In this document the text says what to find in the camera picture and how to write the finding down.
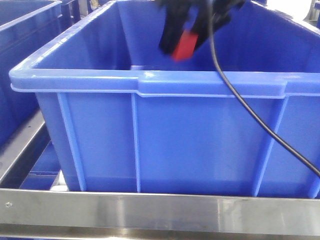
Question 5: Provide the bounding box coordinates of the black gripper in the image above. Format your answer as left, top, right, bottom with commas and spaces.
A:
156, 0, 245, 55

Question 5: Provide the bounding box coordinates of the red cube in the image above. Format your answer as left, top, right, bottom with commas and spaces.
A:
171, 30, 199, 62

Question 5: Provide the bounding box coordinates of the large blue target crate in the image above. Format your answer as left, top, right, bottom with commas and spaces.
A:
9, 0, 320, 199

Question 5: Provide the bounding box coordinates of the blue crate at left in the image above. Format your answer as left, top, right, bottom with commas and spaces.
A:
0, 0, 62, 145

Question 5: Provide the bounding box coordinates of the steel flow rack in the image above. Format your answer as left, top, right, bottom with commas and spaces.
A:
0, 112, 320, 240

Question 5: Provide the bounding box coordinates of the black cable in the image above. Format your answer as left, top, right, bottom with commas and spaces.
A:
208, 0, 320, 177

